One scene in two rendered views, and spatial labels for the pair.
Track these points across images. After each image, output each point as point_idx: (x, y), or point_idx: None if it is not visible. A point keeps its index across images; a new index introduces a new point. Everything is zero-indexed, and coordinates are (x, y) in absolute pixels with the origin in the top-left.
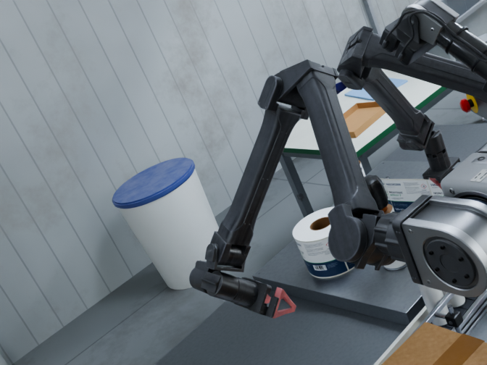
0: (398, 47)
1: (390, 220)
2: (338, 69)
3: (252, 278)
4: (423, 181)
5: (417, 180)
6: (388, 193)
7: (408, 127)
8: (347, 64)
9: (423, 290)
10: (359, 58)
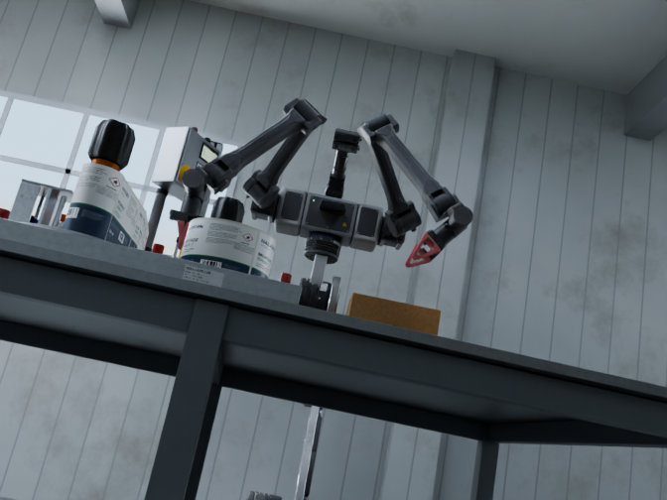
0: (357, 144)
1: None
2: (319, 115)
3: (281, 301)
4: (147, 230)
5: (147, 226)
6: (138, 232)
7: (239, 171)
8: (321, 119)
9: None
10: (324, 123)
